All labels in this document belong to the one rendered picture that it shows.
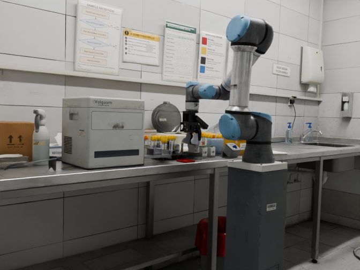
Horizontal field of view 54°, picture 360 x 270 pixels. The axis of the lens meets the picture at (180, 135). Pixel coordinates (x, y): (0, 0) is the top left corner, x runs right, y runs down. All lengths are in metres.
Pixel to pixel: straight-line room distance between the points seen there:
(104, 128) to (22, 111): 0.66
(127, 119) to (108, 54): 0.78
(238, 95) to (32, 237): 1.35
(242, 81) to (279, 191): 0.54
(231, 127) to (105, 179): 0.57
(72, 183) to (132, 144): 0.33
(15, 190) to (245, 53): 1.05
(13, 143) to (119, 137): 0.47
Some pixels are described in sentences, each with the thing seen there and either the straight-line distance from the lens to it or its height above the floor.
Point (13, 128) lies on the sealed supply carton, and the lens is 1.70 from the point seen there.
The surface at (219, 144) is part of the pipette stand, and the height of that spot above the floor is 0.94.
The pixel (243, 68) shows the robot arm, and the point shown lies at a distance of 1.55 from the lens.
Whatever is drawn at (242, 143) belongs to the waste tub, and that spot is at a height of 0.95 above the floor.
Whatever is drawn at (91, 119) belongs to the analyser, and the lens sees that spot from 1.47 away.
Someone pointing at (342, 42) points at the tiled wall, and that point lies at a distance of 4.17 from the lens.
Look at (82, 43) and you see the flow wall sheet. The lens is 2.17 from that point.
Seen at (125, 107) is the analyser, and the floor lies 1.14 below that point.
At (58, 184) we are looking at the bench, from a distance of 1.39.
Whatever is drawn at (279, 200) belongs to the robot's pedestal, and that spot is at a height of 0.73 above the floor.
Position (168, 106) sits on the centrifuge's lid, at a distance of 2.42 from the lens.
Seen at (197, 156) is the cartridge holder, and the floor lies 0.89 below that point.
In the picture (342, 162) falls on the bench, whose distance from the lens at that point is 3.37.
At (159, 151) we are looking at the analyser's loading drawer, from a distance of 1.70.
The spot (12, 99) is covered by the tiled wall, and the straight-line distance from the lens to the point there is 2.02.
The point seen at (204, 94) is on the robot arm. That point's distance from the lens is 1.75.
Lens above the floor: 1.11
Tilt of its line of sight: 3 degrees down
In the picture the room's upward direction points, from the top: 2 degrees clockwise
